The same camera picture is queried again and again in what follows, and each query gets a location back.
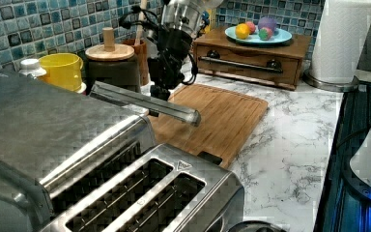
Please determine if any stainless steel two-slot toaster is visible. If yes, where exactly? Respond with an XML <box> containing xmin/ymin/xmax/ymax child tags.
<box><xmin>40</xmin><ymin>144</ymin><xmax>244</xmax><ymax>232</ymax></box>

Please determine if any light blue plate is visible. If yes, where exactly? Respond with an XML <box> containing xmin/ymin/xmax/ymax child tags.
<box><xmin>225</xmin><ymin>26</ymin><xmax>292</xmax><ymax>44</ymax></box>

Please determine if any colourful cereal box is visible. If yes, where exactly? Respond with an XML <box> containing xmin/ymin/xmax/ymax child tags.
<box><xmin>203</xmin><ymin>9</ymin><xmax>215</xmax><ymax>33</ymax></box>

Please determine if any pink toy strawberry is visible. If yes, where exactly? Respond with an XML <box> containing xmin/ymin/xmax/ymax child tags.
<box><xmin>245</xmin><ymin>21</ymin><xmax>256</xmax><ymax>34</ymax></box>

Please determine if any metal kettle top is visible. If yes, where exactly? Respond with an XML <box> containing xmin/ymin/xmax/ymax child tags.
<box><xmin>227</xmin><ymin>220</ymin><xmax>287</xmax><ymax>232</ymax></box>

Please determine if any yellow plastic cup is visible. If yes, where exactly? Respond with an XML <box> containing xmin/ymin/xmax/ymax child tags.
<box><xmin>39</xmin><ymin>53</ymin><xmax>83</xmax><ymax>92</ymax></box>

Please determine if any wooden drawer box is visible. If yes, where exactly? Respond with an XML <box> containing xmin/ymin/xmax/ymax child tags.
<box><xmin>193</xmin><ymin>27</ymin><xmax>311</xmax><ymax>90</ymax></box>

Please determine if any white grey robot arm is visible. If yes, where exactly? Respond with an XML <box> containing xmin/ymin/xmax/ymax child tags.
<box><xmin>147</xmin><ymin>0</ymin><xmax>223</xmax><ymax>101</ymax></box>

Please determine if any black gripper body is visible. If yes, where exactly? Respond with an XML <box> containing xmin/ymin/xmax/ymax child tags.
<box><xmin>148</xmin><ymin>26</ymin><xmax>192</xmax><ymax>90</ymax></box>

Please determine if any purple toy fruit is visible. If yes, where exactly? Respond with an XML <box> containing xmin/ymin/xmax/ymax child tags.
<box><xmin>257</xmin><ymin>17</ymin><xmax>276</xmax><ymax>31</ymax></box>

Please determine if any white paper towel roll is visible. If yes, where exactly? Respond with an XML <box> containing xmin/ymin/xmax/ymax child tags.
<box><xmin>302</xmin><ymin>0</ymin><xmax>371</xmax><ymax>93</ymax></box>

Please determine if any yellow toy lemon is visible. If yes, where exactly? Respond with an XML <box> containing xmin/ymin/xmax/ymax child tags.
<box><xmin>235</xmin><ymin>23</ymin><xmax>251</xmax><ymax>40</ymax></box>

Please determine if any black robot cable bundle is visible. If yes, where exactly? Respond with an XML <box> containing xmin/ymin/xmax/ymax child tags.
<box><xmin>118</xmin><ymin>5</ymin><xmax>199</xmax><ymax>86</ymax></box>

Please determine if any bamboo cutting board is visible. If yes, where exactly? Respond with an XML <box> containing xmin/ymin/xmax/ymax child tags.
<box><xmin>150</xmin><ymin>84</ymin><xmax>268</xmax><ymax>168</ymax></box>

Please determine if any black drawer handle bar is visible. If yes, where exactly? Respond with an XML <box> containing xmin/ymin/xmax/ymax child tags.
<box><xmin>198</xmin><ymin>50</ymin><xmax>283</xmax><ymax>73</ymax></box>

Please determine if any red green toy strawberry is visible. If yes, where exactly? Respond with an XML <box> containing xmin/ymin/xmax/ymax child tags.
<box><xmin>259</xmin><ymin>27</ymin><xmax>273</xmax><ymax>41</ymax></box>

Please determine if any round wooden lid canister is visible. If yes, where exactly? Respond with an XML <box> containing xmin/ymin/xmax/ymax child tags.
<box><xmin>85</xmin><ymin>27</ymin><xmax>140</xmax><ymax>92</ymax></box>

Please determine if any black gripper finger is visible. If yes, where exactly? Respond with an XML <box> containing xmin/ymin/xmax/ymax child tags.
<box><xmin>150</xmin><ymin>85</ymin><xmax>171</xmax><ymax>101</ymax></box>

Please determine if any brown utensil holder cup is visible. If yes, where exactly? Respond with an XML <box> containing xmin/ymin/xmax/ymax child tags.
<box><xmin>123</xmin><ymin>39</ymin><xmax>149</xmax><ymax>86</ymax></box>

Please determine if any stainless steel toaster oven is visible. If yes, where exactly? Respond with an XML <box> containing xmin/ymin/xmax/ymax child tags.
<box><xmin>0</xmin><ymin>70</ymin><xmax>203</xmax><ymax>232</ymax></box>

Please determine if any white cap bottle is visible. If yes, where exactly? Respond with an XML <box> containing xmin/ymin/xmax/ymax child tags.
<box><xmin>19</xmin><ymin>59</ymin><xmax>46</xmax><ymax>78</ymax></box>

